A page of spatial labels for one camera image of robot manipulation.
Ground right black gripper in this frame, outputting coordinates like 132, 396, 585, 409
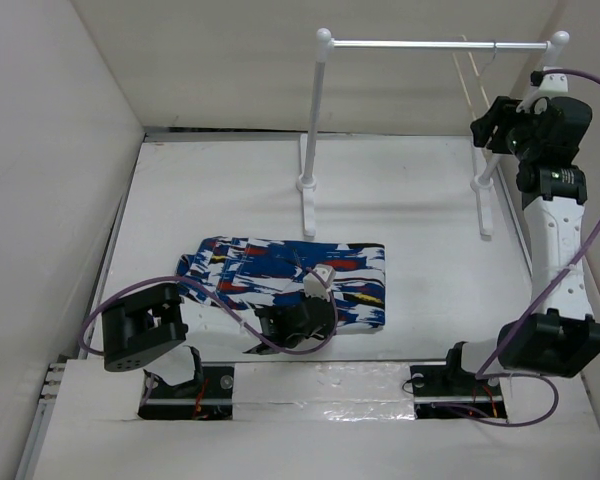
470, 95, 550, 163

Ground blue patterned trousers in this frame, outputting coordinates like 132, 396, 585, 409
175, 236, 386, 333

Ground cream plastic clothes hanger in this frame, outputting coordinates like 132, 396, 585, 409
451, 40, 497, 120

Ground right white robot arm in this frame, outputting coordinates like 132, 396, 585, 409
442, 96, 600, 394

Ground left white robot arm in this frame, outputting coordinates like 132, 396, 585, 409
89, 276, 338, 373

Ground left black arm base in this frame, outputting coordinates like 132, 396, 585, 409
138, 353, 235, 421

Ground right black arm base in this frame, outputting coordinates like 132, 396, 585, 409
401, 342, 508, 420

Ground white clothes rack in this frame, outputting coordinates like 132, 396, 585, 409
296, 28, 570, 239

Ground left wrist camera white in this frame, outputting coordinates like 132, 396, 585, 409
303, 264, 336, 301

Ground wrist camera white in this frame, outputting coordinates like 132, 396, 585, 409
303, 264, 336, 301
517, 68, 568, 113

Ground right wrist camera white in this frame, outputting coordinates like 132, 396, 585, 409
517, 68, 568, 113

